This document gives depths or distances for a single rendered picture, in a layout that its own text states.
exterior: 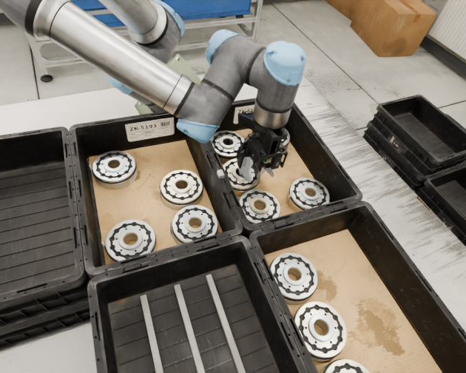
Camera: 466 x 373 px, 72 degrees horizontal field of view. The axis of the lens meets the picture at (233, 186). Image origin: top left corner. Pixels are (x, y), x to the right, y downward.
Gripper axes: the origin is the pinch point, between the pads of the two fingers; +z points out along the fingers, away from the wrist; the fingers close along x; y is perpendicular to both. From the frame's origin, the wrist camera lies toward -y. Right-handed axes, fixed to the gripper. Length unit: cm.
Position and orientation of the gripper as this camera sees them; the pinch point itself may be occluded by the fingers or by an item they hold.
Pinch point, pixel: (251, 172)
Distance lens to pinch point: 85.2
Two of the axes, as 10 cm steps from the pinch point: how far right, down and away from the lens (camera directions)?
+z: -1.1, 6.1, 7.8
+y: 3.7, 7.6, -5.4
